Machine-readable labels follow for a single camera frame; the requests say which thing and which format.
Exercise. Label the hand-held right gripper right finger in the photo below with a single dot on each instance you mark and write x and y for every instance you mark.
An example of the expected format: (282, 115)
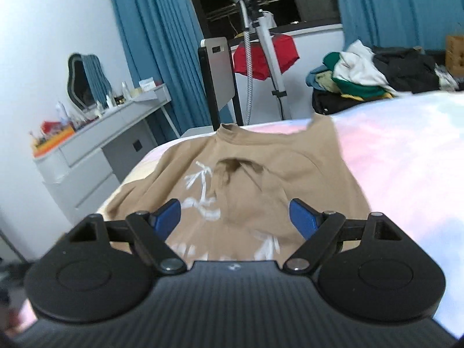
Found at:
(302, 217)

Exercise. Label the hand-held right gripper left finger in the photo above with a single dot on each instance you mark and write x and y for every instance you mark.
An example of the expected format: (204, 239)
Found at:
(169, 216)

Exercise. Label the tan t-shirt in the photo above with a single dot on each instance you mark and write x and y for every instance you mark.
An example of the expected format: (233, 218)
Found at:
(275, 159)

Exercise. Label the white dresser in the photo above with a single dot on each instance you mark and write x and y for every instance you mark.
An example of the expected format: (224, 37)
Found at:
(87, 145)

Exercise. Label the pastel tie-dye blanket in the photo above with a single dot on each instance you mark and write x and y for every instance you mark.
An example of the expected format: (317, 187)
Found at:
(398, 152)

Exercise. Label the black sofa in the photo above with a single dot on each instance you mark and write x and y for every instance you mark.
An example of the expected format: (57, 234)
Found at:
(330, 103)

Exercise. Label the white box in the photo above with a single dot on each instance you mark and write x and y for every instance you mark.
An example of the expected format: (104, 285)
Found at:
(147, 84)

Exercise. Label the green garment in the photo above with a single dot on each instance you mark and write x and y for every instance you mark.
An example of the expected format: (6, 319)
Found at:
(359, 90)

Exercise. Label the orange tray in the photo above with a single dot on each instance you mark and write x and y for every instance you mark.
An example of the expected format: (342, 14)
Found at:
(50, 143)

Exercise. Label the light blue garment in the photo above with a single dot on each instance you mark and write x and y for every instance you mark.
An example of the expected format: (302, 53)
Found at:
(313, 76)

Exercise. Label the white spray bottle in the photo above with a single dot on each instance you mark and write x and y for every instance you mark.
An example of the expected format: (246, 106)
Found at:
(60, 111)

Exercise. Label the wavy-edged mirror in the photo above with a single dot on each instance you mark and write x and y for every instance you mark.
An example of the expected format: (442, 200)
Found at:
(90, 79)

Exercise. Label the red garment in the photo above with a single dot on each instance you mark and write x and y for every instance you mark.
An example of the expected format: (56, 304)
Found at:
(286, 54)

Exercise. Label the garment steamer stand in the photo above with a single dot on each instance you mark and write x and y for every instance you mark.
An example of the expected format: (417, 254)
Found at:
(270, 50)

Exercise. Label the blue curtain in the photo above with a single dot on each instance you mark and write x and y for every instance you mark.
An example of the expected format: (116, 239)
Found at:
(152, 43)
(391, 7)

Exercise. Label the white patterned garment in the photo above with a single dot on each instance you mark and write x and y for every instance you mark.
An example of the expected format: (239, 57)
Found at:
(446, 78)

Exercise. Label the white hanging garment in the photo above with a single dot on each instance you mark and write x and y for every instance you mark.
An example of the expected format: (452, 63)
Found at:
(268, 20)

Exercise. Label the brown paper bag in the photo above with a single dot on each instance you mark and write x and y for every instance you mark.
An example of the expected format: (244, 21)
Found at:
(456, 50)

